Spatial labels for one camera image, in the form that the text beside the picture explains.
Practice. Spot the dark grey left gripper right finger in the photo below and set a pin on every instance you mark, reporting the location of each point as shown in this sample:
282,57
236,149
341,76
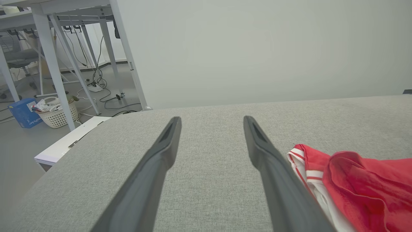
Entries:
283,193

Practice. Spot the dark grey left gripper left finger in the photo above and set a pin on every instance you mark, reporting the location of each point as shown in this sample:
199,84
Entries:
141,193

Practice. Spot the red and white jersey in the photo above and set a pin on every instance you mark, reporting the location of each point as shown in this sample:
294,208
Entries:
370,187

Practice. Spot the grey partition foot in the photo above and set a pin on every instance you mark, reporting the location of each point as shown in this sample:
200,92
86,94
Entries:
408,91
147,108

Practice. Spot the white equipment box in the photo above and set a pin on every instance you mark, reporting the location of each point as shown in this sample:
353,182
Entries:
64,146

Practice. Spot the small black metal clamp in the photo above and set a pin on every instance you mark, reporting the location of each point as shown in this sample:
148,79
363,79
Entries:
118,96

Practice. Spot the white woven laundry basket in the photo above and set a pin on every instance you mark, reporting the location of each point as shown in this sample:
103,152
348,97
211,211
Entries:
59,118

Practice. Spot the white power strip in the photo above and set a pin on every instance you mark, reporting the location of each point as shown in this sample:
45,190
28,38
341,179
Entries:
95,88

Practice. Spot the white plastic bag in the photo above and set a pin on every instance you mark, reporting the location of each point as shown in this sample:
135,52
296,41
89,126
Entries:
48,103

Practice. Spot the blue cardboard box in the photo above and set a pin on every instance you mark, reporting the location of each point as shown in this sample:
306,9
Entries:
22,114

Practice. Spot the white partition panel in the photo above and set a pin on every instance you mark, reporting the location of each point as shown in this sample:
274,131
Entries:
257,48

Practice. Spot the grey office chair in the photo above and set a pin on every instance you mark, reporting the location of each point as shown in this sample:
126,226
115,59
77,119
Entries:
22,56

